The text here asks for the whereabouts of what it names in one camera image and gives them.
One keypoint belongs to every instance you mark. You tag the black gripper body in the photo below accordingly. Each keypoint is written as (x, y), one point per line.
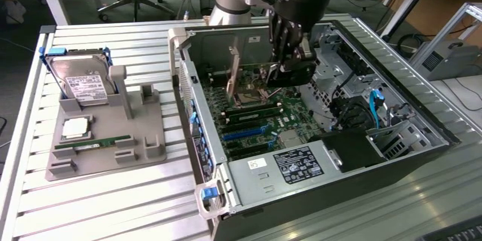
(304, 1)

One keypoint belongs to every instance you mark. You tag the graphics card with metal bracket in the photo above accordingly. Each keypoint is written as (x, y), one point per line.
(252, 74)

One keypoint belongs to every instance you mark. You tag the silver metal disk bay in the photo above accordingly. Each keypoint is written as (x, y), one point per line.
(331, 83)

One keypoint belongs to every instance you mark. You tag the green motherboard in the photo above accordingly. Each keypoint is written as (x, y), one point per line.
(294, 111)

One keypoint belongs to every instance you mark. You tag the CPU socket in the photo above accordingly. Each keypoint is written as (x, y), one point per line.
(248, 100)

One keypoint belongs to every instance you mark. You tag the black RAM stick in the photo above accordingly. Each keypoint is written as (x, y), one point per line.
(248, 117)

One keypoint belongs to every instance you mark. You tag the black stand pole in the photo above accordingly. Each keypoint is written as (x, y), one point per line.
(413, 1)

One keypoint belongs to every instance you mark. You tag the silver chipset heatsink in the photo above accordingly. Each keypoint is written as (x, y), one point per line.
(291, 139)

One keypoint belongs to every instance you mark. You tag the black expansion slot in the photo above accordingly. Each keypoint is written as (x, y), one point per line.
(240, 127)
(248, 150)

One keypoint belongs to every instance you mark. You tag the blue expansion slot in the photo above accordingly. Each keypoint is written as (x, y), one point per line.
(243, 134)

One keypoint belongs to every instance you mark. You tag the small blue slot clip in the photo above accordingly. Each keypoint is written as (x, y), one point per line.
(194, 117)

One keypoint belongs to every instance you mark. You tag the grey computer tower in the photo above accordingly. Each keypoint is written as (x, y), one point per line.
(451, 60)

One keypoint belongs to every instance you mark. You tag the black office chair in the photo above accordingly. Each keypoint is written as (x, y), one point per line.
(138, 4)

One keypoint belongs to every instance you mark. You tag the grey power supply with label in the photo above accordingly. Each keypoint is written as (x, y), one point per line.
(255, 184)

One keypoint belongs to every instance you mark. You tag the hard disk in blue carrier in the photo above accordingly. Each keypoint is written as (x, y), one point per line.
(80, 69)

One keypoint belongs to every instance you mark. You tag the blue case latch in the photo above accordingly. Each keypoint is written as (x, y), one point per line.
(208, 193)

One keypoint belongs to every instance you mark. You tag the grey plastic parts rack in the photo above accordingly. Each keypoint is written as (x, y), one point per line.
(105, 128)

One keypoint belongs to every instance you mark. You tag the open black PC case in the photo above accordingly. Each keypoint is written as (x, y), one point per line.
(263, 221)

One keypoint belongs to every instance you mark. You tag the green RAM stick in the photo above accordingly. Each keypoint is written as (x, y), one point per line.
(89, 142)

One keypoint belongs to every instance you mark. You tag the silver CPU chip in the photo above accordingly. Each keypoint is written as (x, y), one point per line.
(75, 128)

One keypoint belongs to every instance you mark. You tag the black keyboard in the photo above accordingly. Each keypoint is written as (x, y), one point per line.
(459, 235)

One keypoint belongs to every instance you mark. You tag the aluminium profile frame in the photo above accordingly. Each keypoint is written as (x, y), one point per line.
(470, 9)

